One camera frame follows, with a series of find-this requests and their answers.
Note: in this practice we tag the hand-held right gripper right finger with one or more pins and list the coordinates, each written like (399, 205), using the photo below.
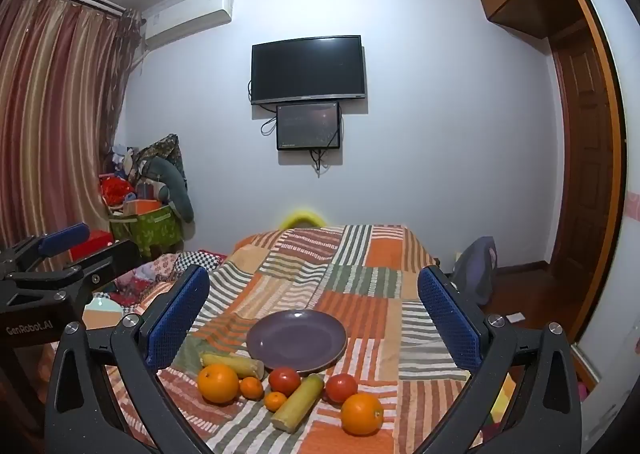
(445, 319)

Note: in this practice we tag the red box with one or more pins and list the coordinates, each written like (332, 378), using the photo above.
(95, 240)

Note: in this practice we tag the floral checkered quilt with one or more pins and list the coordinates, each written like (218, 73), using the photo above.
(165, 269)

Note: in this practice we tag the green storage box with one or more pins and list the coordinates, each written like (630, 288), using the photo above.
(150, 231)

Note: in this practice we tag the black wall television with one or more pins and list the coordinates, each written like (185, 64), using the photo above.
(308, 67)

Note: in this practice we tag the white air conditioner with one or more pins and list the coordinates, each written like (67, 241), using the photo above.
(187, 14)

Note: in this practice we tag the yellow chair back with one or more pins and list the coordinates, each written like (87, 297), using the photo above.
(301, 216)

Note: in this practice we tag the red tomato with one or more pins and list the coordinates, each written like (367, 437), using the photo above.
(341, 386)
(284, 380)

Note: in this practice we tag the purple plate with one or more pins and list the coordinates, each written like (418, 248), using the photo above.
(295, 339)

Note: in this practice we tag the striped red curtain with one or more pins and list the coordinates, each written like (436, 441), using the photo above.
(55, 109)

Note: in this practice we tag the white paper slip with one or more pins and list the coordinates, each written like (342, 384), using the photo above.
(515, 317)

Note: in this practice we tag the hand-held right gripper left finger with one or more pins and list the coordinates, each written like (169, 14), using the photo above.
(175, 319)

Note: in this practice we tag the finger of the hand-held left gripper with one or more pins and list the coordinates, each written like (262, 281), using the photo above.
(65, 236)
(107, 259)

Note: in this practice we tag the wooden door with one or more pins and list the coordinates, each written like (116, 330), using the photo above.
(585, 174)

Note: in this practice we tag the grey purple backpack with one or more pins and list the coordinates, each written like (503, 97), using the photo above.
(475, 269)

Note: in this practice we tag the orange box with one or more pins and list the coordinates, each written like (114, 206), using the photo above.
(145, 207)

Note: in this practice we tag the large orange with sticker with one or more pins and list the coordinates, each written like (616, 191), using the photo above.
(361, 414)

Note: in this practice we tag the small black wall monitor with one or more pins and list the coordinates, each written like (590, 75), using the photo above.
(308, 126)

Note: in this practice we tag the dark patterned cloth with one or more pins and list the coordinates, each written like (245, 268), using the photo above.
(160, 149)

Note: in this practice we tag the small tangerine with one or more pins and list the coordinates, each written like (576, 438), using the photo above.
(274, 401)
(251, 387)

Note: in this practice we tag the striped patchwork blanket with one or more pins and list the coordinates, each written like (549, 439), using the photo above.
(360, 284)

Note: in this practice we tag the red plastic bag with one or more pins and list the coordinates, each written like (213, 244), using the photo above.
(116, 190)

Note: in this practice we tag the yellow cloth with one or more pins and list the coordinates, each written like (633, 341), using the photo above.
(505, 404)

